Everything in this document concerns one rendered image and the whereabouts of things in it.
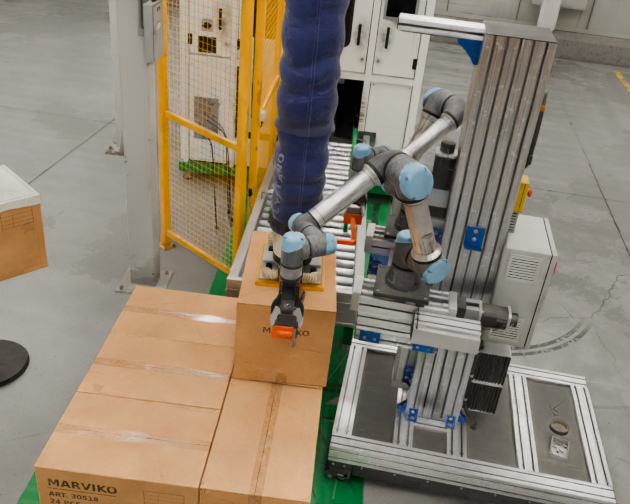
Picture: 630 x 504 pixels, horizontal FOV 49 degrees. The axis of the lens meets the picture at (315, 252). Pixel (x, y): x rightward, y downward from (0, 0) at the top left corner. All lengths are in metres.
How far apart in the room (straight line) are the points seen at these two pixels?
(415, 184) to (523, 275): 0.77
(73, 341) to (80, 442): 1.44
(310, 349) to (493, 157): 1.06
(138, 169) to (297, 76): 1.83
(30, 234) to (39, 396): 0.85
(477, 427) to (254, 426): 1.19
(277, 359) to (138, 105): 1.78
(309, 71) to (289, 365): 1.21
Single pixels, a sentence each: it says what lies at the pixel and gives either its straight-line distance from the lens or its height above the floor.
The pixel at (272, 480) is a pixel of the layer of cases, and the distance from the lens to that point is 2.64.
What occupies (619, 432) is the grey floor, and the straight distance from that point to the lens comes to 4.13.
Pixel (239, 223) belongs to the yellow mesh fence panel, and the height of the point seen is 0.52.
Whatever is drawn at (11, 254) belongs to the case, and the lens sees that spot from 3.56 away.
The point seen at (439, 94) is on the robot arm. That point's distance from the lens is 3.24.
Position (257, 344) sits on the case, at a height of 0.74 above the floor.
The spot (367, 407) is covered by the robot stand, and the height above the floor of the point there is 0.21.
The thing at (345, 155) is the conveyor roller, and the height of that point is 0.53.
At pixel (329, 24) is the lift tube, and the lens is 2.51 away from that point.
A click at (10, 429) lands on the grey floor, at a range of 3.71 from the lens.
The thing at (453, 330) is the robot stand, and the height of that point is 0.95.
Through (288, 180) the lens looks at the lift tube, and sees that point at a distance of 2.72.
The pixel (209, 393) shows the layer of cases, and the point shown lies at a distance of 2.95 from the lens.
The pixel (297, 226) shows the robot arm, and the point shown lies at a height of 1.39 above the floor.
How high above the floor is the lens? 2.53
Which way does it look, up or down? 30 degrees down
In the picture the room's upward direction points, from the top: 6 degrees clockwise
